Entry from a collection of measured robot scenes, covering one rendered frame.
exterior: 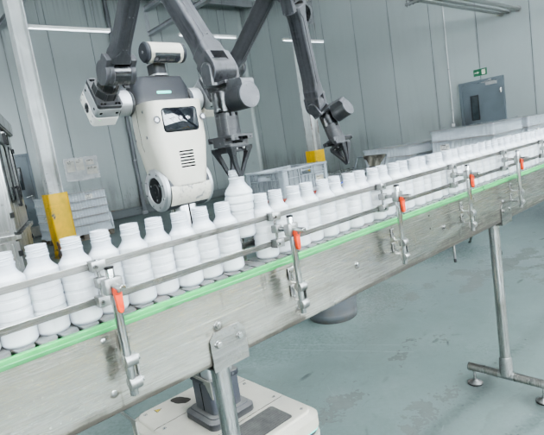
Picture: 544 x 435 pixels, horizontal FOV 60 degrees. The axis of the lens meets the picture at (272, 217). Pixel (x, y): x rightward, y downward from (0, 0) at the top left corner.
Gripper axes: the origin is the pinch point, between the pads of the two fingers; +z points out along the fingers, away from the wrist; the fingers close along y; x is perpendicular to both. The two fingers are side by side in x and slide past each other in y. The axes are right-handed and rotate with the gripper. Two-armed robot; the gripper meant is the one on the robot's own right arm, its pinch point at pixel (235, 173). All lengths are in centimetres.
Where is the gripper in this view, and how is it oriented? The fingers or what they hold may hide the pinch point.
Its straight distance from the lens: 116.3
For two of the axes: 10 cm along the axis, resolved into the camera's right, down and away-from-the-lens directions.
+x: 7.4, -2.1, 6.5
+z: 1.5, 9.8, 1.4
